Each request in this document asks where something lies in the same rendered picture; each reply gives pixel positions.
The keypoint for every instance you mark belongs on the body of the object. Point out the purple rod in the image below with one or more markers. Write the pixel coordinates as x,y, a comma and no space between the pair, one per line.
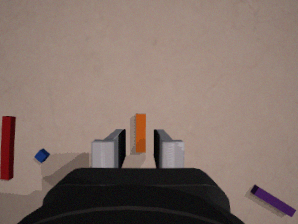
270,199

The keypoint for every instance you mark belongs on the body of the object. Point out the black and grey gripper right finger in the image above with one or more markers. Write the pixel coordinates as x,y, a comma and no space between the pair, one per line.
168,153

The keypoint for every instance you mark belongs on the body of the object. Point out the red rod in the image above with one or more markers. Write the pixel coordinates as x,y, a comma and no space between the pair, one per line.
7,147

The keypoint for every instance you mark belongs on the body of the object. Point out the small blue cube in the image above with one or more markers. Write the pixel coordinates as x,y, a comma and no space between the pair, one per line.
42,155

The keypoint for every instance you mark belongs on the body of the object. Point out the orange rod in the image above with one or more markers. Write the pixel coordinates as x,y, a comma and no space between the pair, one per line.
140,132

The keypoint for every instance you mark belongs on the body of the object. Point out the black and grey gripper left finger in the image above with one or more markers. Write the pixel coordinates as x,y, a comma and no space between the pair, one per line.
110,152

